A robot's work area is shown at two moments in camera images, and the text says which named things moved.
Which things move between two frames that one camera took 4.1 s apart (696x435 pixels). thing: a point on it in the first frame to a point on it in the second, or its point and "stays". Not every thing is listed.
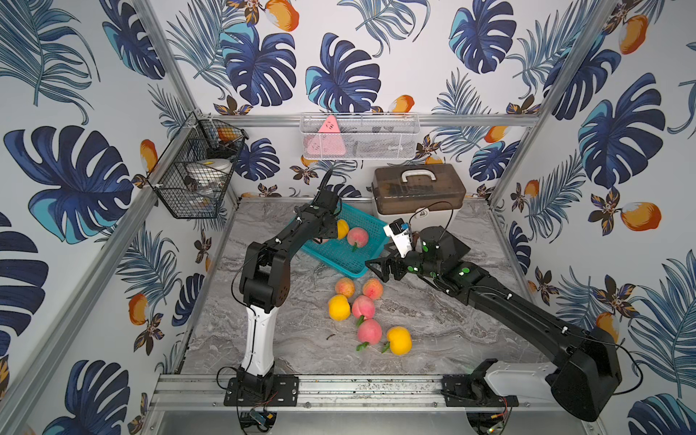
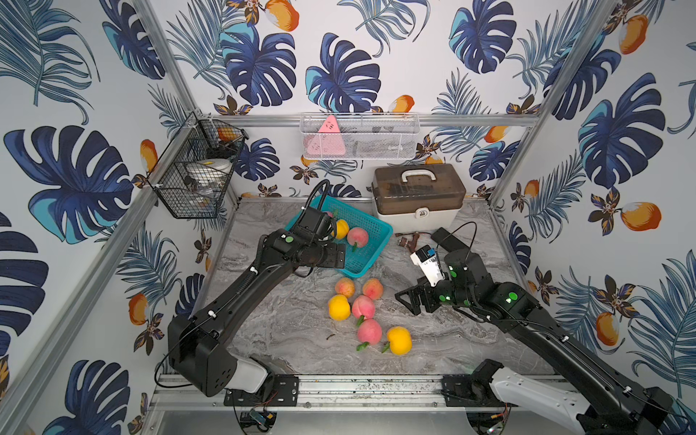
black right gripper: (384, 265) to (423, 290)
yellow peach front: (400, 340) stays
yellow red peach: (343, 228) stays
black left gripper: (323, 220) to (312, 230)
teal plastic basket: (340, 254) stays
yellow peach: (339, 307) stays
